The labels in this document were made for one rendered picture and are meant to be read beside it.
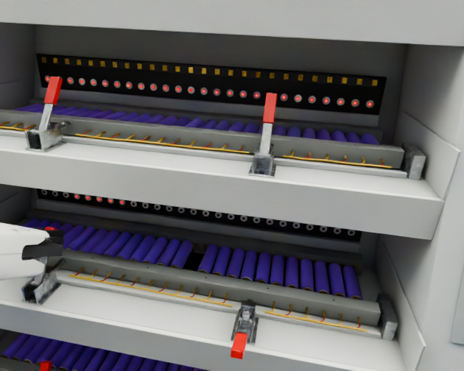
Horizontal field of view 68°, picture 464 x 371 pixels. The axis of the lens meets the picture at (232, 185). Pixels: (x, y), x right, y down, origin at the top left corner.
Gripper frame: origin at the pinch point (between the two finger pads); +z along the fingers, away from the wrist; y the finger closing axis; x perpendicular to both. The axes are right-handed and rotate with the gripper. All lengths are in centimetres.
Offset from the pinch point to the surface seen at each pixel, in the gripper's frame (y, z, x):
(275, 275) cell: 29.5, 8.0, -0.7
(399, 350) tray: 44.2, 2.6, -6.1
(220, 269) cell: 21.9, 7.5, -1.0
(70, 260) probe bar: 1.1, 4.9, -2.6
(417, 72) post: 45, 5, 28
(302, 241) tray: 33.0, 14.3, 4.3
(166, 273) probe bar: 15.2, 4.7, -2.2
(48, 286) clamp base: 1.0, 1.4, -5.7
